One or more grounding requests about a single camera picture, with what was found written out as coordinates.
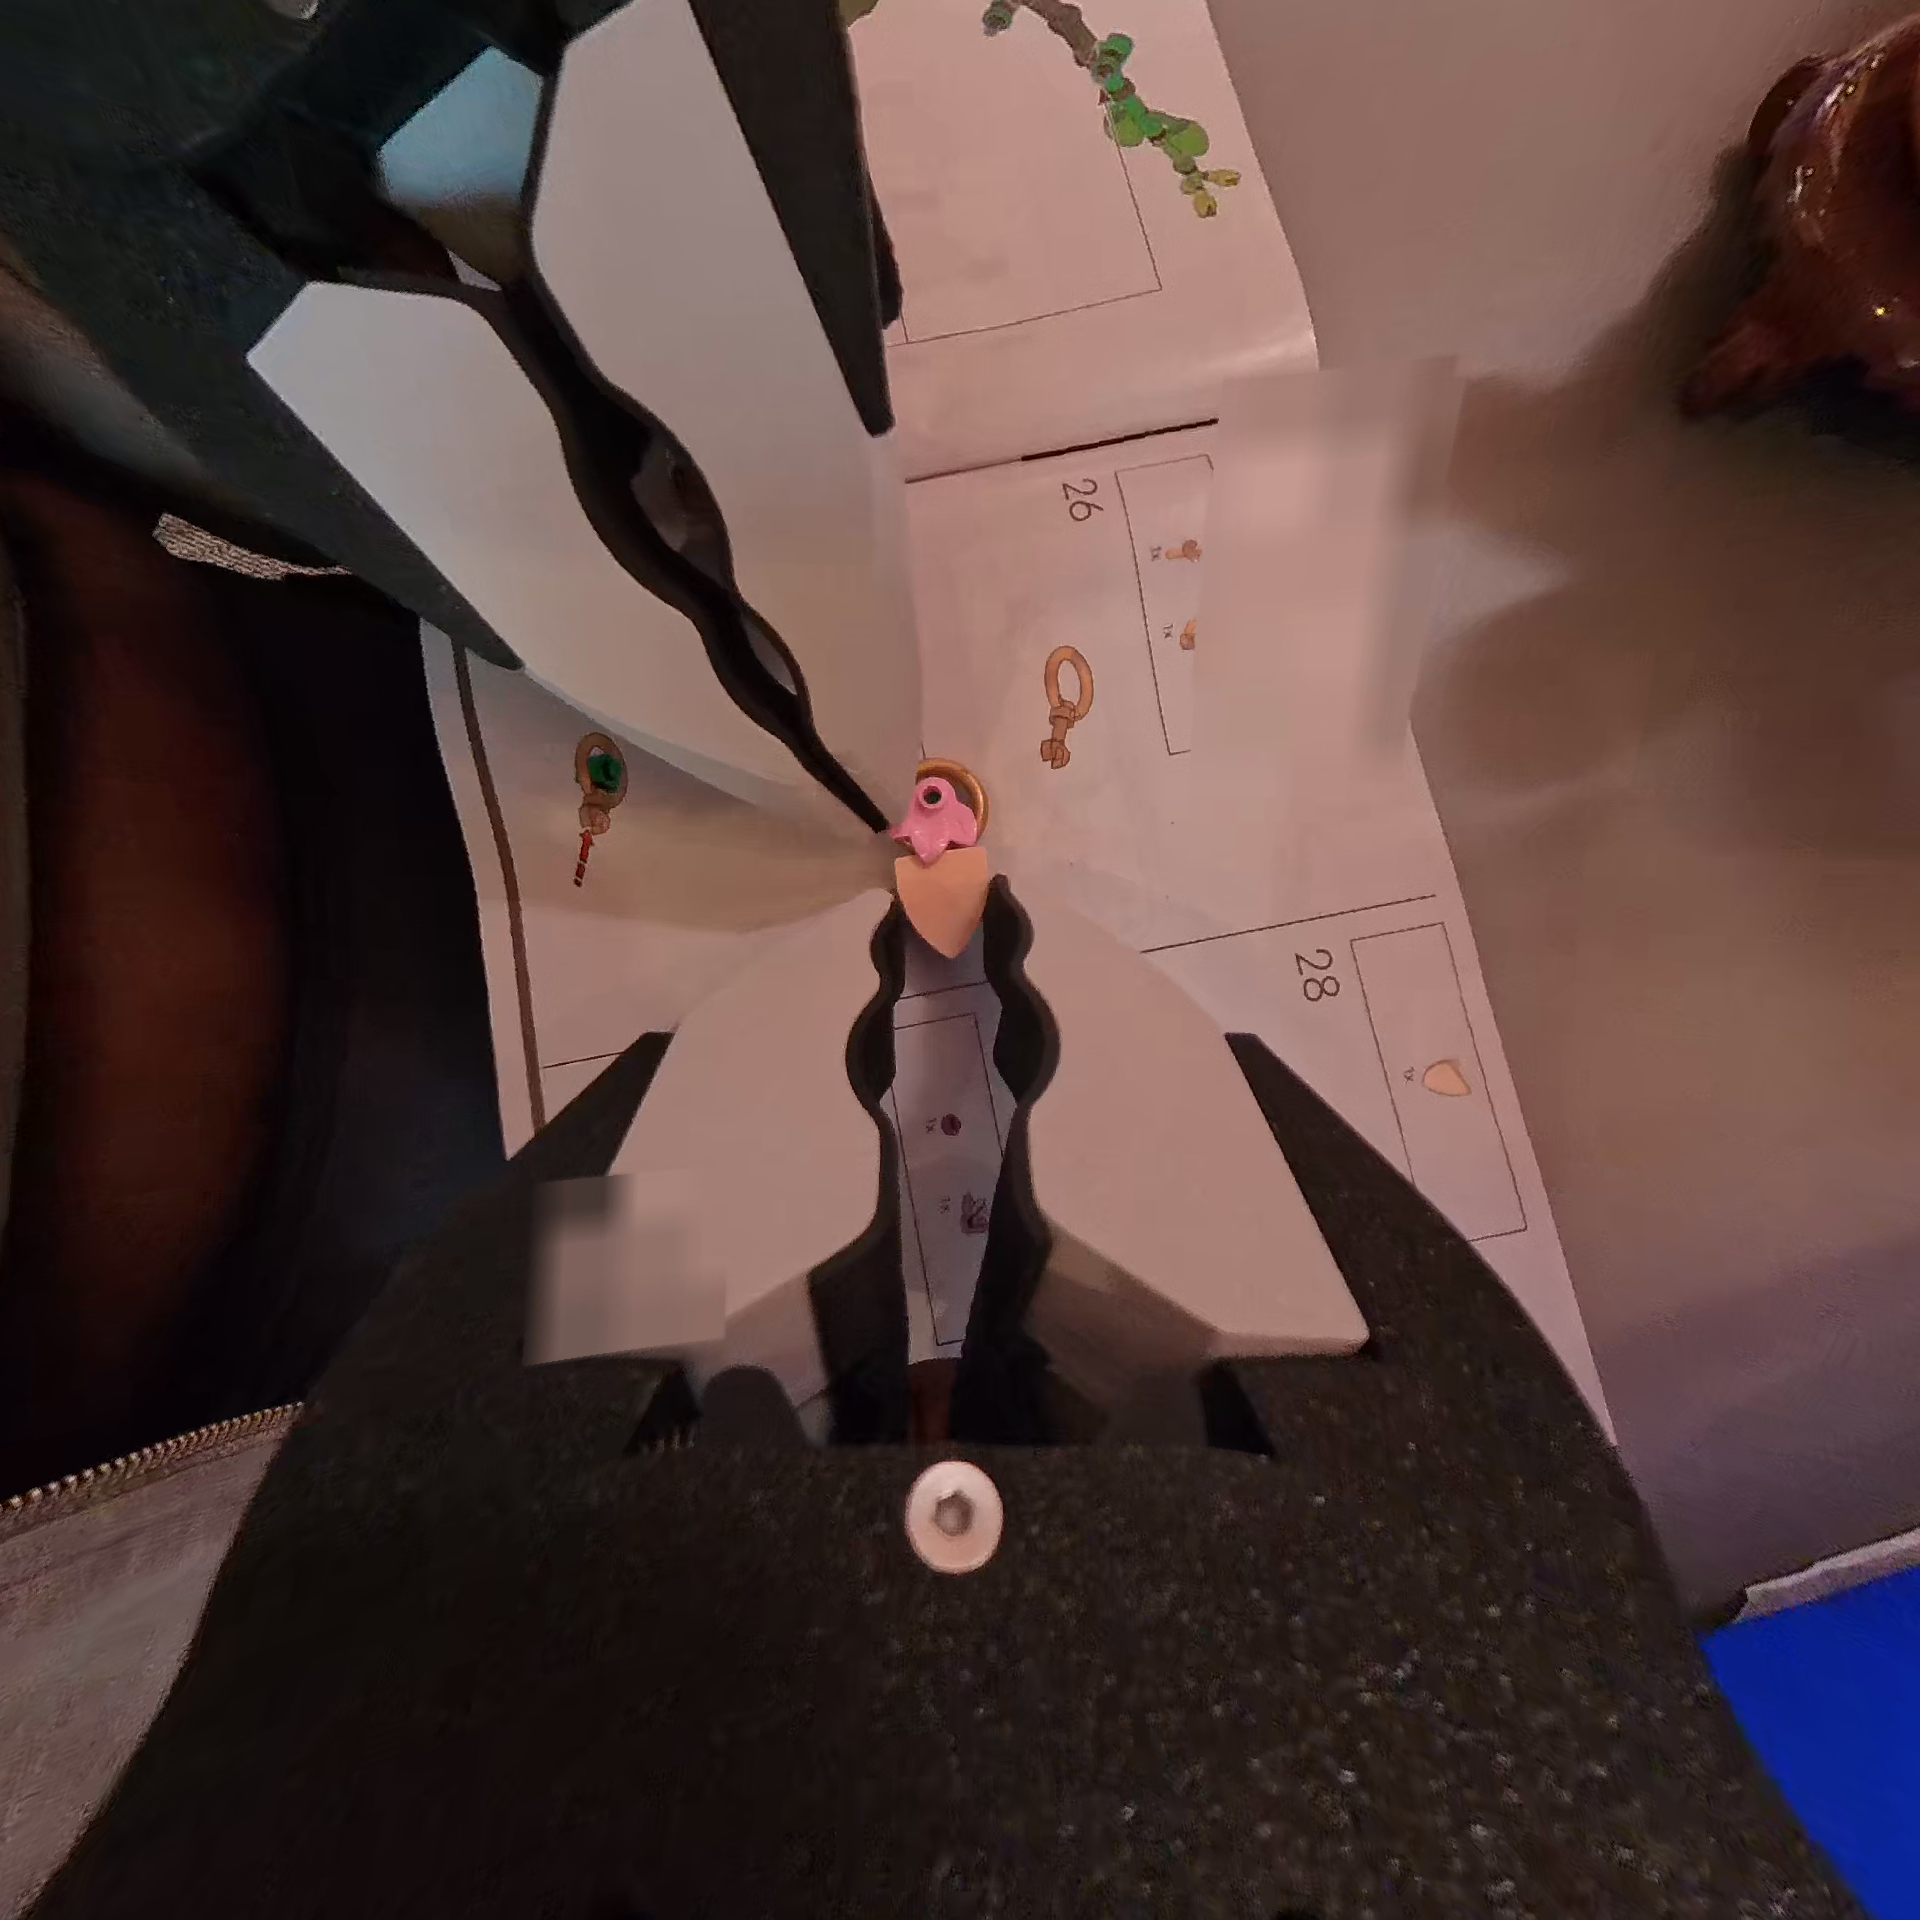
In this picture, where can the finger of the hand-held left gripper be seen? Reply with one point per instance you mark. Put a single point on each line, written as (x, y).
(450, 464)
(704, 270)

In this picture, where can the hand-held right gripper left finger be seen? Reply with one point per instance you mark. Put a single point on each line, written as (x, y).
(763, 1079)

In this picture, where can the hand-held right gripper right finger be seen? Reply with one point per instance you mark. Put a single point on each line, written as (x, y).
(1170, 1171)

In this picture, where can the pink flower brick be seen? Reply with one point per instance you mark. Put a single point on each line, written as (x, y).
(933, 819)

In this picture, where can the white instruction booklet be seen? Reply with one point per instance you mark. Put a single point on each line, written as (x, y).
(1290, 855)

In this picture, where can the blue plastic crate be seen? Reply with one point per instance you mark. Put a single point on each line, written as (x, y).
(1829, 1755)

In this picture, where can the brown brick pot stand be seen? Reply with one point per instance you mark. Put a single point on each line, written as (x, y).
(1829, 255)

